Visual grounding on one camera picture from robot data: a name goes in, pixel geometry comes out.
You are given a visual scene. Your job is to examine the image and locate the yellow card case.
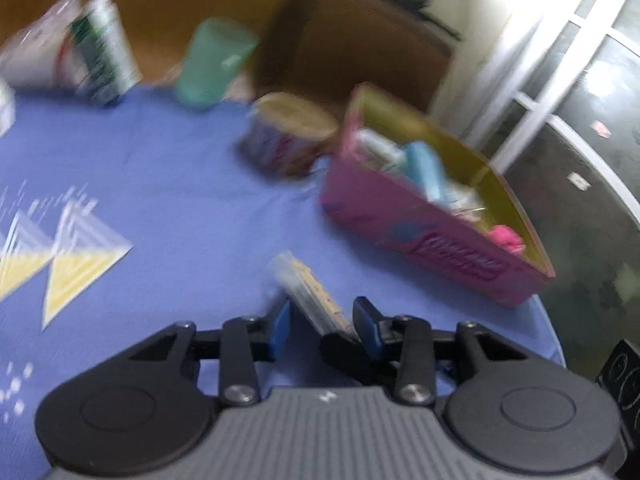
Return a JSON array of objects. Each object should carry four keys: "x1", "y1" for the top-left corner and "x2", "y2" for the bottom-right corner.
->
[{"x1": 271, "y1": 252, "x2": 357, "y2": 339}]

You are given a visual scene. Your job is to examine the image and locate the pink fluffy cloth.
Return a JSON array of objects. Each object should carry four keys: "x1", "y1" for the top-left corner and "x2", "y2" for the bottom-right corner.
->
[{"x1": 487, "y1": 224, "x2": 526, "y2": 255}]

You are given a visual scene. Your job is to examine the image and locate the blue pencil case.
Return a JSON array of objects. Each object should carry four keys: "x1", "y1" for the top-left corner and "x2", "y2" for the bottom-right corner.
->
[{"x1": 404, "y1": 141, "x2": 449, "y2": 209}]

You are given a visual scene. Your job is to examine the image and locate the white pocket tissue pack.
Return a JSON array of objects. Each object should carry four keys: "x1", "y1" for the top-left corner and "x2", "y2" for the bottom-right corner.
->
[{"x1": 355, "y1": 128, "x2": 406, "y2": 174}]

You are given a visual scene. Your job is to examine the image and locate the pink macaron biscuit box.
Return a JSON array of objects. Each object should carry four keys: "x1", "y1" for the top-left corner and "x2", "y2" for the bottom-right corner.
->
[{"x1": 320, "y1": 84, "x2": 555, "y2": 307}]

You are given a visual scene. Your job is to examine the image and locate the blue patterned tablecloth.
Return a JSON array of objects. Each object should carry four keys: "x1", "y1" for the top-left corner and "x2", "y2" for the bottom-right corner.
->
[{"x1": 1, "y1": 88, "x2": 564, "y2": 479}]

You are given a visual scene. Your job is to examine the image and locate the small purple can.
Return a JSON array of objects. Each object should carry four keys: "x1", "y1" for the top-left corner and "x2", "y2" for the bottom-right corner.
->
[{"x1": 240, "y1": 92, "x2": 340, "y2": 178}]

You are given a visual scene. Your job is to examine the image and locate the teal plastic mug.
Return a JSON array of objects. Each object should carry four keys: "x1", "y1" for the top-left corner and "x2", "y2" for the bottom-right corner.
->
[{"x1": 175, "y1": 18, "x2": 259, "y2": 110}]

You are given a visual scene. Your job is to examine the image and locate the green drink carton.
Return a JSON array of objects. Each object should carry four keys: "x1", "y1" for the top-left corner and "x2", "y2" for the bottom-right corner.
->
[{"x1": 70, "y1": 0, "x2": 142, "y2": 106}]

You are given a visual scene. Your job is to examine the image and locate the brown chair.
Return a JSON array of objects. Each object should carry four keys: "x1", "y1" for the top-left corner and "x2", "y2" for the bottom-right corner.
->
[{"x1": 252, "y1": 0, "x2": 452, "y2": 118}]

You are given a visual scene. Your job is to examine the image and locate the clear plastic bag white contents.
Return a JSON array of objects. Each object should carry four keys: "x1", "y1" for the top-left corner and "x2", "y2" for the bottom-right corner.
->
[{"x1": 1, "y1": 0, "x2": 88, "y2": 92}]

